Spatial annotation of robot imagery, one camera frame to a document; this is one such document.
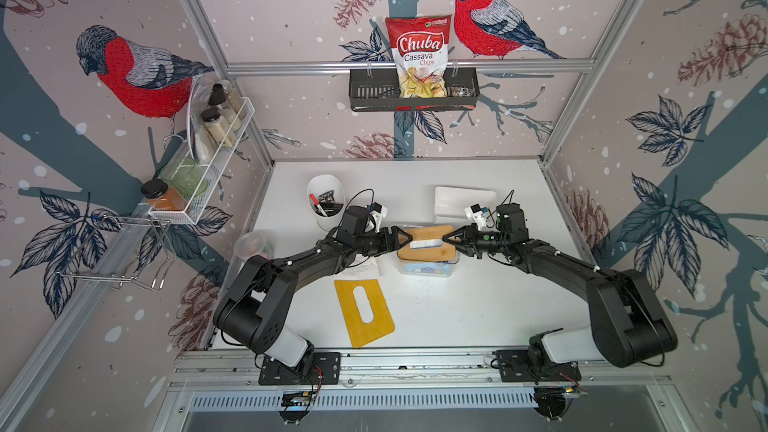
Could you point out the clear plastic cup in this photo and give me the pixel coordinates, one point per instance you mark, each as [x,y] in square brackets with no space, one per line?
[252,244]

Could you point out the clear plastic tissue box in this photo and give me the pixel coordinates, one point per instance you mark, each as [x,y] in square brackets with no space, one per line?
[424,252]

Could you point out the white oval cup holder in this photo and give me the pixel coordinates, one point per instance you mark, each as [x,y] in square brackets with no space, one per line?
[329,191]

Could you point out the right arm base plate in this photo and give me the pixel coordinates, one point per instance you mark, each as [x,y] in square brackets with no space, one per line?
[525,365]

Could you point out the white tissue paper pack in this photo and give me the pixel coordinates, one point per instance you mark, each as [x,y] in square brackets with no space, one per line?
[366,269]

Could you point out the red marker pen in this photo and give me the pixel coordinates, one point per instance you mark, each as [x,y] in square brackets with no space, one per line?
[317,205]

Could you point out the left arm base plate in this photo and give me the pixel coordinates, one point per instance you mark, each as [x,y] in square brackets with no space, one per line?
[320,368]

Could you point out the white wire wall shelf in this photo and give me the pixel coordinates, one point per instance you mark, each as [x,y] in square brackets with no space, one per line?
[200,146]

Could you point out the red Chuba chips bag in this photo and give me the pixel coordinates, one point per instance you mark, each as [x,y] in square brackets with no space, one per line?
[419,48]

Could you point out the green item in bag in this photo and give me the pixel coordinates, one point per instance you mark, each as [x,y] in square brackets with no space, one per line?
[186,177]

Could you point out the black wall basket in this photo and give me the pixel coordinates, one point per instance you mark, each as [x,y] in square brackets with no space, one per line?
[386,91]

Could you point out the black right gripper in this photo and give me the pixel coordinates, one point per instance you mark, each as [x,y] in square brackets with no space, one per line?
[463,248]

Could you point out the white plastic tissue box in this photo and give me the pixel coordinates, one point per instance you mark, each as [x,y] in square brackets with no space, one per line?
[450,203]

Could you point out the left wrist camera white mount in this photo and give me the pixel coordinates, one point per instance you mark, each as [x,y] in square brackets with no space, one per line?
[377,214]

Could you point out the orange spice jar black lid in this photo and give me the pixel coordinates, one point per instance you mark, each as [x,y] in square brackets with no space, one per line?
[162,197]

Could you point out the aluminium front rail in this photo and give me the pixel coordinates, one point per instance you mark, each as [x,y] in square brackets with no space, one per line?
[431,367]

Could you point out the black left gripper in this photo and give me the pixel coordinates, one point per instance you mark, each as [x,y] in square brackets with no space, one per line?
[394,237]

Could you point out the beige bottle black cap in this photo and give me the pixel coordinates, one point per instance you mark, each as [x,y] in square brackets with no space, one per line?
[218,128]
[219,100]

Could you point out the chrome wire rack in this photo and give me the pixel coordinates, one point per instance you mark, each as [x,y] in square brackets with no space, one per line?
[121,251]

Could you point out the blue tissue paper pack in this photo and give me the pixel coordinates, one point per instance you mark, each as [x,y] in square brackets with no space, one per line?
[427,268]

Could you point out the bamboo tissue box lid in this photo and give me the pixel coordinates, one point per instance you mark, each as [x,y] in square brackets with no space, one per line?
[427,245]

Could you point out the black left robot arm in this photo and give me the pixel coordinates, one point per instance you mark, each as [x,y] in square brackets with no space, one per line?
[254,309]

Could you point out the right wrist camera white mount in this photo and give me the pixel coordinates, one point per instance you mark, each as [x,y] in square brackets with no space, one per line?
[479,215]

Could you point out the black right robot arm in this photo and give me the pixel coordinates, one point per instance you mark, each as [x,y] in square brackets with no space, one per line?
[627,322]

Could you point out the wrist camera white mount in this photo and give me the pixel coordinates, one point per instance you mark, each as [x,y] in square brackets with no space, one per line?
[479,215]
[377,214]

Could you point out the yellow tissue box lid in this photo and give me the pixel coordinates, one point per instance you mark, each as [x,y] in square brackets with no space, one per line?
[365,311]

